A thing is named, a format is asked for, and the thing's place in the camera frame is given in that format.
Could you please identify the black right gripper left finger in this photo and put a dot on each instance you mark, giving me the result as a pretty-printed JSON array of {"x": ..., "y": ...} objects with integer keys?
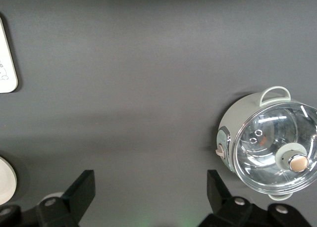
[{"x": 79, "y": 187}]

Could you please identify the cream tray with rabbit print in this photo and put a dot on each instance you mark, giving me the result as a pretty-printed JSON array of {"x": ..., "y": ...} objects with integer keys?
[{"x": 6, "y": 63}]

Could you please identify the glass pot lid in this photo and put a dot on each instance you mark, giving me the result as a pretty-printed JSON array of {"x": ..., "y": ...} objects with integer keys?
[{"x": 275, "y": 141}]

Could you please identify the steel pot with glass lid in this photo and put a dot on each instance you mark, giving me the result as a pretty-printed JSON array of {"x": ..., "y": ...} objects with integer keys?
[{"x": 237, "y": 112}]

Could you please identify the round cream plate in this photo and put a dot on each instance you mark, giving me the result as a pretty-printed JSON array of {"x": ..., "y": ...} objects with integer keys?
[{"x": 6, "y": 178}]

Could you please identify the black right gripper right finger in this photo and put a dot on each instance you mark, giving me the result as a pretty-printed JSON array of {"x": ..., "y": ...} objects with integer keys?
[{"x": 218, "y": 190}]

